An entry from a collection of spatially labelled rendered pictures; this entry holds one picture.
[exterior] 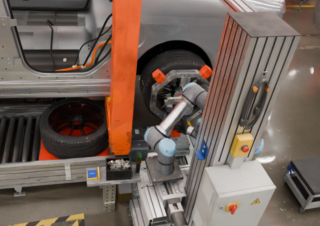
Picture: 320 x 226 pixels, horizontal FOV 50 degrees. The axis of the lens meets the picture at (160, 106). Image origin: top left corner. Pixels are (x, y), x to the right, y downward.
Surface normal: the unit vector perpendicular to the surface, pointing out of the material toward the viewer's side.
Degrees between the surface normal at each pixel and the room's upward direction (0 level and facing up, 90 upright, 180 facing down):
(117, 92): 90
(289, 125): 0
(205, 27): 90
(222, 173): 0
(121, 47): 90
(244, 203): 90
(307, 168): 0
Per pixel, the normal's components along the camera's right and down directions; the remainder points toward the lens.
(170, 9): 0.22, 0.50
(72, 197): 0.11, -0.78
